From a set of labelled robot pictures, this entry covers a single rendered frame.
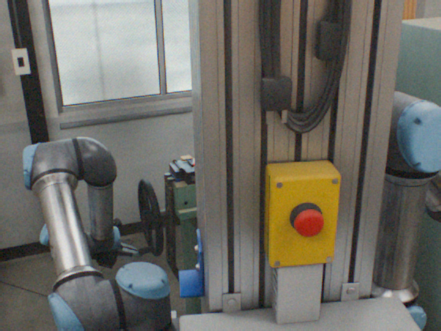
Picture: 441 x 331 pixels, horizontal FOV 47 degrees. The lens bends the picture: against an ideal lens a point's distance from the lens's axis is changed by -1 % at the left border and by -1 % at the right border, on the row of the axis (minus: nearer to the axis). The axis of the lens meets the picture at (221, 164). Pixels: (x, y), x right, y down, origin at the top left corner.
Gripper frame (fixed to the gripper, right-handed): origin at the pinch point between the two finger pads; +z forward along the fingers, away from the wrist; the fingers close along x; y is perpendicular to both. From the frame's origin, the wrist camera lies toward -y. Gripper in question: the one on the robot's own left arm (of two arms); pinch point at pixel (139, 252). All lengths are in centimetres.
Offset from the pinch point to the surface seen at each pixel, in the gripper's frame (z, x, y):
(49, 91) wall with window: -31, -130, -17
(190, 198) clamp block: 6.1, 4.3, -27.0
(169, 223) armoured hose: 5.4, 0.3, -14.3
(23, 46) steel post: -52, -122, -35
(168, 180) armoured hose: -1.9, -1.4, -28.7
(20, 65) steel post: -50, -119, -26
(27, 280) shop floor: -5, -105, 85
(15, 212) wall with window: -22, -130, 57
